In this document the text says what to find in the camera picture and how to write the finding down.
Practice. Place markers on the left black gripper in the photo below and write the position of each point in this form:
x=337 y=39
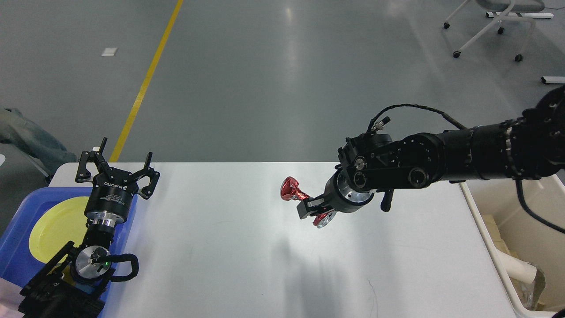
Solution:
x=110 y=198

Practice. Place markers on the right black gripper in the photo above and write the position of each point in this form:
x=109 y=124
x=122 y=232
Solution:
x=338 y=196

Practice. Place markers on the red foil wrapper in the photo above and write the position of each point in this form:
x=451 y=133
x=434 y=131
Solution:
x=290 y=191

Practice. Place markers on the yellow plastic plate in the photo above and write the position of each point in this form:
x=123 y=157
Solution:
x=61 y=223

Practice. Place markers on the large brown paper bag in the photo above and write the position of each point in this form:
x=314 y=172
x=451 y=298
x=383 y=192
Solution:
x=496 y=236

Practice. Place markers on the white paper cup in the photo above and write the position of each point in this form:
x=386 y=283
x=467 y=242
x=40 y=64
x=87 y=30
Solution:
x=518 y=269

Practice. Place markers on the aluminium foil tray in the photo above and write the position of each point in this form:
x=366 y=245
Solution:
x=532 y=283

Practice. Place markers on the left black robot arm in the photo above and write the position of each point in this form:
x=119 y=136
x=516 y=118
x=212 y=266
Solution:
x=71 y=284

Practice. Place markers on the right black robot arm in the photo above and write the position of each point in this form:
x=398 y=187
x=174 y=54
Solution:
x=530 y=147

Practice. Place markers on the person leg in jeans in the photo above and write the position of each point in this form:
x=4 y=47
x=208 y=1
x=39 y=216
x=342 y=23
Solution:
x=33 y=140

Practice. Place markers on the white plastic bin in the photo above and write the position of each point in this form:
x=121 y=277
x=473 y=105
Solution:
x=532 y=241

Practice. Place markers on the white bar on floor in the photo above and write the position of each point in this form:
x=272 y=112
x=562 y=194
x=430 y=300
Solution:
x=550 y=80

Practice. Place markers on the office chair with castors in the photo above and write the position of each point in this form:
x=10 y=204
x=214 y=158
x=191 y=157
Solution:
x=511 y=11

